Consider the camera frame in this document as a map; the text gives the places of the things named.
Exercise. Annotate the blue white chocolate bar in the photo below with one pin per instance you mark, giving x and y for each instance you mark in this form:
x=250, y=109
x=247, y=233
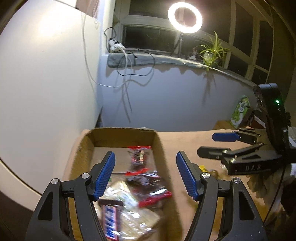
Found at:
x=111, y=218

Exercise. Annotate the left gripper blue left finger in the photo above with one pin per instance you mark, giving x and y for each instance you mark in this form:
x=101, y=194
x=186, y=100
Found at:
x=100, y=175

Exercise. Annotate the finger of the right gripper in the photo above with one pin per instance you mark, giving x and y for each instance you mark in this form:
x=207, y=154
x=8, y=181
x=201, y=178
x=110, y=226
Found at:
x=225, y=137
x=211, y=152

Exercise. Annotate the dark brownie red-edged wrapper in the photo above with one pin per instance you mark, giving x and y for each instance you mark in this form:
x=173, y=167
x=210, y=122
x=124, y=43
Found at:
x=139, y=154

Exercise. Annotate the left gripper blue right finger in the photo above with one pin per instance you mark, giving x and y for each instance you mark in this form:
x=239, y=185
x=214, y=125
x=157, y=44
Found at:
x=190, y=174

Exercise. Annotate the dark cake clear red wrapper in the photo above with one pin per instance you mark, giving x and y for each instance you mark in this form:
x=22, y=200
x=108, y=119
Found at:
x=148, y=187

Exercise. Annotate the yellow candy packet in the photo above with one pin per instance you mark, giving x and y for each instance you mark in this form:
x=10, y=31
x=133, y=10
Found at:
x=203, y=169

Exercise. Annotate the green snack bag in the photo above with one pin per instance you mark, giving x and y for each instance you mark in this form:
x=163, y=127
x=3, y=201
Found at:
x=240, y=111

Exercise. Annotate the grey windowsill cloth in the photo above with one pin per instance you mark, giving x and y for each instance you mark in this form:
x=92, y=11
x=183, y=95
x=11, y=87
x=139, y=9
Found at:
x=145, y=58

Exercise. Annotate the brown chocolate egg pack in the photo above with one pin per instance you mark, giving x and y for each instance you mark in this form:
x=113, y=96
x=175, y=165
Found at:
x=215, y=173

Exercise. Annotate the white ring light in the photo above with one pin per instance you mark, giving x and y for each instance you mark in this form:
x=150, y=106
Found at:
x=185, y=17

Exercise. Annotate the white gloved right hand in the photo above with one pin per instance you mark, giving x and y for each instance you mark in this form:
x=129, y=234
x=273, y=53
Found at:
x=268, y=187

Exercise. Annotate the white power strip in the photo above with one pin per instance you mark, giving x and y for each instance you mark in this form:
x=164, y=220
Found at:
x=115, y=46

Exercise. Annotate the packaged sliced bread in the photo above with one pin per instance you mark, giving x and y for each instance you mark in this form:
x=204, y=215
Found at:
x=136, y=223

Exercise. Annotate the potted spider plant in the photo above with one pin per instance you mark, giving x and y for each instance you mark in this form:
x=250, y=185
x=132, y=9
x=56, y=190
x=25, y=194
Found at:
x=214, y=55

